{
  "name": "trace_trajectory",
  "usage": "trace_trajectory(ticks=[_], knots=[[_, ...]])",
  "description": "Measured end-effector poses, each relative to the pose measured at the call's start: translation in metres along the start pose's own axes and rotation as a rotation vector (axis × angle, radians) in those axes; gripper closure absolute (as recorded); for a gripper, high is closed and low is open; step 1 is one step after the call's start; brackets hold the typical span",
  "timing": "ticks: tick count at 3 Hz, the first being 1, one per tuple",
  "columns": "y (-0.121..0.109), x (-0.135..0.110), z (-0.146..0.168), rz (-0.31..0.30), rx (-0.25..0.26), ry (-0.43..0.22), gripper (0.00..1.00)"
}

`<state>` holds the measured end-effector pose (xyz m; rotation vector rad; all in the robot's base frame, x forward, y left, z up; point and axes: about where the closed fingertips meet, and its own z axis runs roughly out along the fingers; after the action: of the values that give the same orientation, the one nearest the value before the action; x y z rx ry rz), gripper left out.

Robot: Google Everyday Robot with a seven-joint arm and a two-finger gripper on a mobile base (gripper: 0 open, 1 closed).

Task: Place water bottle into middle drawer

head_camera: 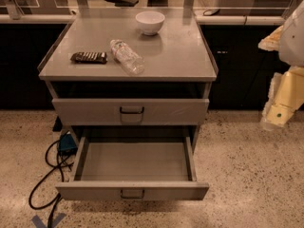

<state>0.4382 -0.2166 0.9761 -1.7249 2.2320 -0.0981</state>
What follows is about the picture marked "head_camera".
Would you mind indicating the blue power box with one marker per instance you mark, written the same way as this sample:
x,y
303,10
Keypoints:
x,y
67,145

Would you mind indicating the white ceramic bowl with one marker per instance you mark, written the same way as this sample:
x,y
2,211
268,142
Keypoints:
x,y
150,22

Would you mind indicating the open grey middle drawer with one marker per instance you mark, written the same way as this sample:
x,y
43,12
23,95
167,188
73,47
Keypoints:
x,y
134,163

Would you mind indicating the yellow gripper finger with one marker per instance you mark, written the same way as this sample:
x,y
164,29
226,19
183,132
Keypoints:
x,y
272,41
285,97

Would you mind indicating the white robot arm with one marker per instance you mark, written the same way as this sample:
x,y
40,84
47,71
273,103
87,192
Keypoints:
x,y
291,48

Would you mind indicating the dark striped snack bar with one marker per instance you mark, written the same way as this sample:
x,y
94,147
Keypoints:
x,y
89,58

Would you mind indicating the black office chair seat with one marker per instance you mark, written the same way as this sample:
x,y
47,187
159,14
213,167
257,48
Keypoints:
x,y
124,3

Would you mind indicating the closed grey upper drawer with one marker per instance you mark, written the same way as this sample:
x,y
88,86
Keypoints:
x,y
131,111

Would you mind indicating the grey metal drawer cabinet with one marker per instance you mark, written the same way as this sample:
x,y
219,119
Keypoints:
x,y
177,62

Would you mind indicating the clear plastic water bottle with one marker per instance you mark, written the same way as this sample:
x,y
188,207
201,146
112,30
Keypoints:
x,y
131,62

